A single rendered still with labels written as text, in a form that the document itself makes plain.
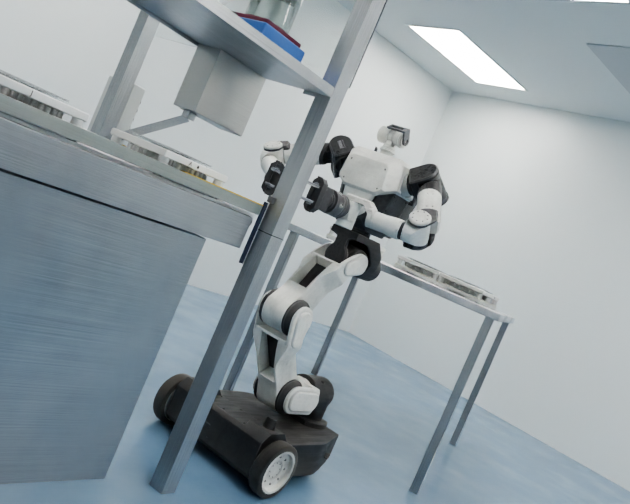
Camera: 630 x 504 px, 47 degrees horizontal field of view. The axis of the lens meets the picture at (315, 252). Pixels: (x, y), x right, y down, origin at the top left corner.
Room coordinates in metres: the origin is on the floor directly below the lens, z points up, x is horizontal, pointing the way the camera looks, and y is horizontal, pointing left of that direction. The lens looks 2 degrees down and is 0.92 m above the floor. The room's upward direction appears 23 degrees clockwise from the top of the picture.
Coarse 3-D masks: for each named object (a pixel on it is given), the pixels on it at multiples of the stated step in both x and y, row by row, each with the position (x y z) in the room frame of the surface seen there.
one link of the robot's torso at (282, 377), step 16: (256, 320) 2.69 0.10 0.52; (304, 320) 2.61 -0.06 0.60; (256, 336) 2.70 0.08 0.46; (272, 336) 2.64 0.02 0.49; (288, 336) 2.59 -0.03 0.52; (304, 336) 2.64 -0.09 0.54; (256, 352) 2.71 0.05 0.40; (272, 352) 2.73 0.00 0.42; (288, 352) 2.63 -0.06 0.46; (272, 368) 2.77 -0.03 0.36; (288, 368) 2.72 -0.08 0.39; (256, 384) 2.79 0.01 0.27; (272, 384) 2.71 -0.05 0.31; (288, 384) 2.73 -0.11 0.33; (272, 400) 2.73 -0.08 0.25
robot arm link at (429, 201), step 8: (424, 192) 2.62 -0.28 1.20; (432, 192) 2.62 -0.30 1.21; (424, 200) 2.59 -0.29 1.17; (432, 200) 2.58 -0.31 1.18; (440, 200) 2.62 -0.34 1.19; (424, 208) 2.53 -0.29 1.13; (432, 208) 2.55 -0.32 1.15; (440, 208) 2.59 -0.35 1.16; (416, 216) 2.48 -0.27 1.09; (424, 216) 2.48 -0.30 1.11; (432, 216) 2.50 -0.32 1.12; (440, 216) 2.56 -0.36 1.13; (416, 224) 2.46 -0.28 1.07; (424, 224) 2.46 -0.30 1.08; (432, 224) 2.53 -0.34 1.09; (440, 224) 2.55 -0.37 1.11; (432, 232) 2.55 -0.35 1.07; (432, 240) 2.55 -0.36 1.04; (424, 248) 2.54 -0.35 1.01
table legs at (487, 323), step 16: (288, 240) 3.55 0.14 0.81; (288, 256) 3.55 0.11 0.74; (272, 288) 3.54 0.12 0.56; (352, 288) 4.89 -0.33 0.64; (336, 320) 4.89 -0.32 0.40; (480, 336) 3.22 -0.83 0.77; (496, 336) 4.58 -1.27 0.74; (240, 352) 3.55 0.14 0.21; (320, 352) 4.90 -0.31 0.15; (240, 368) 3.56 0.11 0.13; (464, 368) 3.23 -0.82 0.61; (224, 384) 3.56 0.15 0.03; (464, 384) 3.22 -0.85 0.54; (480, 384) 4.57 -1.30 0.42; (448, 400) 3.23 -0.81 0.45; (448, 416) 3.22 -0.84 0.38; (464, 416) 4.57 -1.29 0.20; (432, 448) 3.22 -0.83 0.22; (416, 480) 3.23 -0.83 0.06
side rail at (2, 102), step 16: (0, 96) 1.46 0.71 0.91; (16, 112) 1.50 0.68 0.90; (32, 112) 1.53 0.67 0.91; (48, 128) 1.57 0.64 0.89; (64, 128) 1.59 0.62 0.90; (80, 128) 1.62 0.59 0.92; (96, 144) 1.67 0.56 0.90; (112, 144) 1.70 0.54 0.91; (128, 160) 1.75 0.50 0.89; (144, 160) 1.79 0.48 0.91; (176, 176) 1.88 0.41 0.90; (192, 176) 1.92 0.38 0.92; (208, 192) 1.98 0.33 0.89; (224, 192) 2.03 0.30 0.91; (256, 208) 2.15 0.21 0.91
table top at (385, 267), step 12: (288, 228) 3.54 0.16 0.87; (300, 228) 3.52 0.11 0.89; (312, 240) 3.50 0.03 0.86; (324, 240) 3.48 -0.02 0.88; (384, 264) 3.37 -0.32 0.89; (396, 276) 3.35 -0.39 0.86; (408, 276) 3.33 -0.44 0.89; (432, 288) 3.29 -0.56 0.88; (456, 300) 3.26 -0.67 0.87; (468, 300) 3.24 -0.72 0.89; (480, 312) 3.22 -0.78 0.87; (492, 312) 3.20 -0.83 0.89
